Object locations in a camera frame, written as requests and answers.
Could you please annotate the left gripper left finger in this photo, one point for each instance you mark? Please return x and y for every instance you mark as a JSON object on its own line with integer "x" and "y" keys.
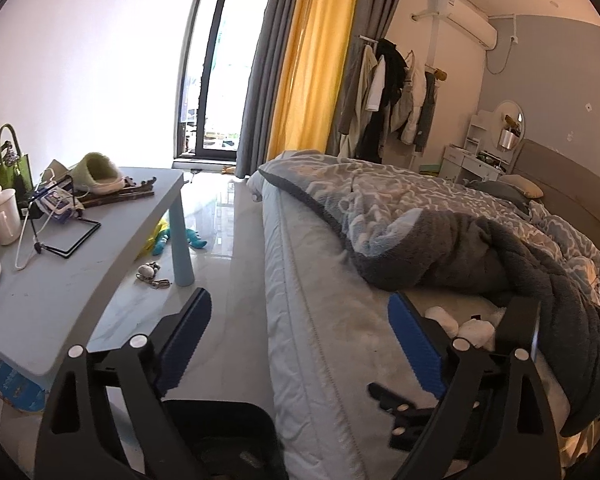
{"x": 78, "y": 438}

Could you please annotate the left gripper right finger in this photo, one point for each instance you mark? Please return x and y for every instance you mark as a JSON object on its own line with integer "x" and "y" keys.
{"x": 420, "y": 349}

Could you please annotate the white sock with black trim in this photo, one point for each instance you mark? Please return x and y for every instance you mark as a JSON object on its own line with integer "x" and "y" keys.
{"x": 480, "y": 333}

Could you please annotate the blue printed package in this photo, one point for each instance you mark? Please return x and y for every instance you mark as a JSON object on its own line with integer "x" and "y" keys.
{"x": 20, "y": 392}

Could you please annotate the white rolled sock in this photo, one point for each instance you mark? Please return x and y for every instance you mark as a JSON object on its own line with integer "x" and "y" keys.
{"x": 444, "y": 319}

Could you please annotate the bed mattress with grey sheet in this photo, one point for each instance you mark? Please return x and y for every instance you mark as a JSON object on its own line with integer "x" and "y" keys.
{"x": 328, "y": 338}

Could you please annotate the light blue side table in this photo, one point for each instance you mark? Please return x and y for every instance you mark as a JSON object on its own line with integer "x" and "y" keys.
{"x": 54, "y": 302}

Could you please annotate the keys on floor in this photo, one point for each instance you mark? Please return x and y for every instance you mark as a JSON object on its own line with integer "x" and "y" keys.
{"x": 147, "y": 273}

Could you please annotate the yellow plastic bag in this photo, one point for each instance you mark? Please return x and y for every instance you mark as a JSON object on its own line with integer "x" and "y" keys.
{"x": 156, "y": 243}

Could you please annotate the dark grey fleece blanket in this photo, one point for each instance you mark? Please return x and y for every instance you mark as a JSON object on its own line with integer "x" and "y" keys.
{"x": 403, "y": 230}

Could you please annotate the blue toy on floor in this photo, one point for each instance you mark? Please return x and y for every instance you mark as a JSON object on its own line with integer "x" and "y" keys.
{"x": 194, "y": 240}

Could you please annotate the dark wooden sticks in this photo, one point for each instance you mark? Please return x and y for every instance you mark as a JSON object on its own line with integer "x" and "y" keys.
{"x": 131, "y": 191}

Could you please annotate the white lidded mug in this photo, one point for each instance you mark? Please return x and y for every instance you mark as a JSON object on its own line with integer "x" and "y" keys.
{"x": 10, "y": 222}

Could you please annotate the beige pillow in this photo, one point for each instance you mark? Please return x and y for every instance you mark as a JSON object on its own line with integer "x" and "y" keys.
{"x": 527, "y": 188}

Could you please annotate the brown bed headboard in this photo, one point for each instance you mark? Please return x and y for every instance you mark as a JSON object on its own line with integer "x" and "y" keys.
{"x": 569, "y": 190}

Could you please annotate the green white slipper far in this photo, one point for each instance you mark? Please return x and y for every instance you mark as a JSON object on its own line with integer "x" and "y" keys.
{"x": 95, "y": 173}

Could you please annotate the green tote bag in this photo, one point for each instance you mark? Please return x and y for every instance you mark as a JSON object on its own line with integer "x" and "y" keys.
{"x": 15, "y": 170}

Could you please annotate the white vanity with mirror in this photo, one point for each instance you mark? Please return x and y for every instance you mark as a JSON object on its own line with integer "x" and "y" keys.
{"x": 491, "y": 141}

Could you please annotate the yellow curtain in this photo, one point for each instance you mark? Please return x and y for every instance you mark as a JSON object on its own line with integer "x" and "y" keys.
{"x": 311, "y": 75}

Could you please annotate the grey curtain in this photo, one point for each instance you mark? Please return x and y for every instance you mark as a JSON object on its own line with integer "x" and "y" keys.
{"x": 263, "y": 86}

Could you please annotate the clothes on rack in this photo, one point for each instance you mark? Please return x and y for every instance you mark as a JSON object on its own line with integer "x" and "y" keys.
{"x": 390, "y": 105}

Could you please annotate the white air conditioner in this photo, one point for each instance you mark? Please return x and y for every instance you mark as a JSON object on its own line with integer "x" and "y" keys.
{"x": 463, "y": 17}

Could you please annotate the glass balcony door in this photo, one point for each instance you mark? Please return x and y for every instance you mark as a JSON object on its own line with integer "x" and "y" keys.
{"x": 220, "y": 43}

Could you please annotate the black wire stand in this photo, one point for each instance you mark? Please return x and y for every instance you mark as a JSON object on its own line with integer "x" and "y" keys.
{"x": 57, "y": 220}

